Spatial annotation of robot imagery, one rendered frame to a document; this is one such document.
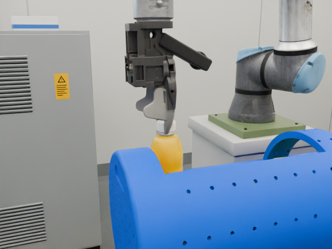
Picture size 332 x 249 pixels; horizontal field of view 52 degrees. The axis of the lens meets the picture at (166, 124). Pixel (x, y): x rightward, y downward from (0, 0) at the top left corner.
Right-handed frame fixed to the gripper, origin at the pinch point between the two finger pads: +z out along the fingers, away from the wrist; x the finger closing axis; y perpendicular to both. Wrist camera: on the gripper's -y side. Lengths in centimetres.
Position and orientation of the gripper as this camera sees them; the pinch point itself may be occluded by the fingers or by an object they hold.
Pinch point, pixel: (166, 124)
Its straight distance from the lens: 69.4
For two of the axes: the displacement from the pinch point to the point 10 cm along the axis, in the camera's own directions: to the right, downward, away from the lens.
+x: 3.2, 2.4, -9.2
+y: -9.5, 1.0, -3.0
